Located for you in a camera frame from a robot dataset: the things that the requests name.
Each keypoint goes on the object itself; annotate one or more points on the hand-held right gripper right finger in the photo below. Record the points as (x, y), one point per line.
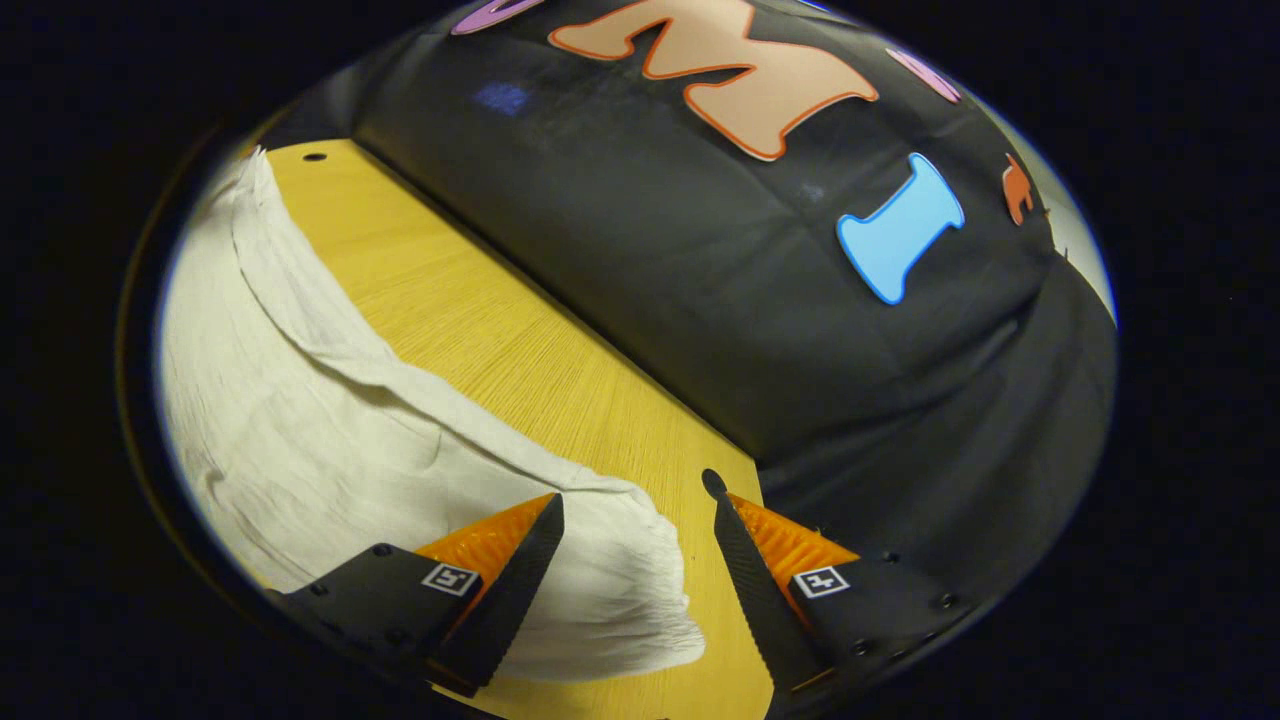
(760, 600)

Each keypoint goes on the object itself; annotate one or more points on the cream white jeans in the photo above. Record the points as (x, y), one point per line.
(330, 450)

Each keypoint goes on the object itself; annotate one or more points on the black backdrop cloth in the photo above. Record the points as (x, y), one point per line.
(800, 350)

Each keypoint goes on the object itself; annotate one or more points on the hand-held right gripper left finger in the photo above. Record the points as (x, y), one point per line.
(515, 590)

